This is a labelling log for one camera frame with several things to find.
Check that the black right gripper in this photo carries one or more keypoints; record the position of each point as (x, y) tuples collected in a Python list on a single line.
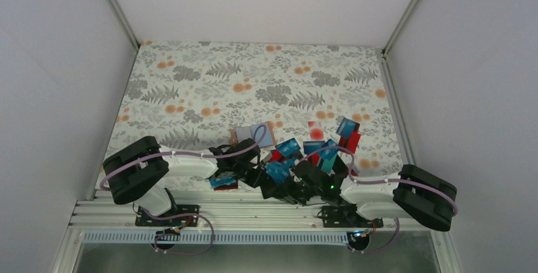
[(303, 202)]

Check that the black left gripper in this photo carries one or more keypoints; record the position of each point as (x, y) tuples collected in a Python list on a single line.
[(254, 181)]

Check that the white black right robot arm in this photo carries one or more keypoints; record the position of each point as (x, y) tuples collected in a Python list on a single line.
[(410, 193)]

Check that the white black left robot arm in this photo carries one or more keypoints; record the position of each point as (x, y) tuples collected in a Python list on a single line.
[(133, 174)]

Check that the teal card right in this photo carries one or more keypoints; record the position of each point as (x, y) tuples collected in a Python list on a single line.
[(326, 163)]

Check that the blue card right top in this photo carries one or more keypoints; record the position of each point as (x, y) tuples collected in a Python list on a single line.
[(328, 150)]

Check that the blue card left pile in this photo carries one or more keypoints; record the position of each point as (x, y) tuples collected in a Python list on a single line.
[(226, 183)]

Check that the blue card centre top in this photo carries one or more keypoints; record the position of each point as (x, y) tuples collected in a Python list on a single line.
[(289, 148)]

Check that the red white card far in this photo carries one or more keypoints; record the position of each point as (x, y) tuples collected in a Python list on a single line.
[(316, 130)]

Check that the blue card far right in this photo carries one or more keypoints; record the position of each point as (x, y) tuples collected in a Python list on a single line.
[(347, 127)]

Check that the floral patterned table mat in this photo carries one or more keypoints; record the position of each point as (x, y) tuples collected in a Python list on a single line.
[(191, 95)]

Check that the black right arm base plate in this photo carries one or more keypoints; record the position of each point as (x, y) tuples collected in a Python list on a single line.
[(346, 217)]

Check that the aluminium rail frame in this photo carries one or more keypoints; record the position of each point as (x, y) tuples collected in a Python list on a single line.
[(240, 209)]

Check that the grey slotted cable duct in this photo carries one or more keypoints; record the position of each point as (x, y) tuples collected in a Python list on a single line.
[(218, 237)]

